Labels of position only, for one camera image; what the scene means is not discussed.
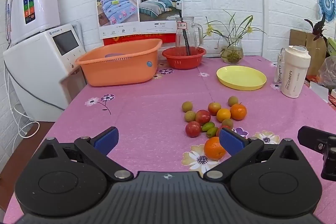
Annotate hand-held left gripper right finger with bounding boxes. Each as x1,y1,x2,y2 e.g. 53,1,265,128
203,127,300,183

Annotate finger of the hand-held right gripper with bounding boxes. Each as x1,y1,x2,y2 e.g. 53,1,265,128
297,126,329,154

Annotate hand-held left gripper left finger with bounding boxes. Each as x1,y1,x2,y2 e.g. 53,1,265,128
39,126,134,183

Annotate large dark orange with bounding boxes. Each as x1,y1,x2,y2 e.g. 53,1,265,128
204,136,227,161

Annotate small yellow orange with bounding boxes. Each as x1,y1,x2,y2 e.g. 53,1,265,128
217,108,231,122

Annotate orange with stem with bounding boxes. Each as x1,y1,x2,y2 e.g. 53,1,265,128
230,103,247,121

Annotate yellow plastic plate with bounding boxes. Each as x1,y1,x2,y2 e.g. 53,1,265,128
216,65,267,91

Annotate white pouch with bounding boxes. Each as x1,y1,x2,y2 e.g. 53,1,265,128
309,81,330,101

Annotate clear plastic bag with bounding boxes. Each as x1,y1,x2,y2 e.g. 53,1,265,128
316,56,336,89

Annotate orange plastic basin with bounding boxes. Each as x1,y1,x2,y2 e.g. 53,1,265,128
76,38,163,87

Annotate cardboard box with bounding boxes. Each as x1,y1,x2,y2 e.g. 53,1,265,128
289,29,328,76

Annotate glass vase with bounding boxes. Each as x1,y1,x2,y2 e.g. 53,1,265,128
220,36,244,65

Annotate red plastic basket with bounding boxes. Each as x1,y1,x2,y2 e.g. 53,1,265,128
162,47,207,69

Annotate green box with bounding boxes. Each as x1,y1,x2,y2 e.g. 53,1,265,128
327,38,336,58

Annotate white dispenser with screen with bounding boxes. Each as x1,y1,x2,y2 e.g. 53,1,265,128
3,23,87,122

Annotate black stirring stick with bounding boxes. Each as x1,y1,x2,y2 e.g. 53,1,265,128
178,11,191,55

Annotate purple leaf plant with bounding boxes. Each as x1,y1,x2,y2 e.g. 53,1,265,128
304,13,327,41

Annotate glass pitcher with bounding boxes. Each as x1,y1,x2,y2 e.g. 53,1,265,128
175,17,204,55

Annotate green plant with yellow flowers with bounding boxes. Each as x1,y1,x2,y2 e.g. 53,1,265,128
203,10,267,48

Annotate white water purifier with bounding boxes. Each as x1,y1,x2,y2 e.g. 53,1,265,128
5,0,61,45

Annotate white tumbler with strap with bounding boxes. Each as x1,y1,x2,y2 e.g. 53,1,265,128
274,46,311,98

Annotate white power cable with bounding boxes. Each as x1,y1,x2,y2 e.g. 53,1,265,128
5,74,40,138

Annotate blue mandala wall decoration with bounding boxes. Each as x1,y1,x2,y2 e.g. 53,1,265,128
317,0,336,22

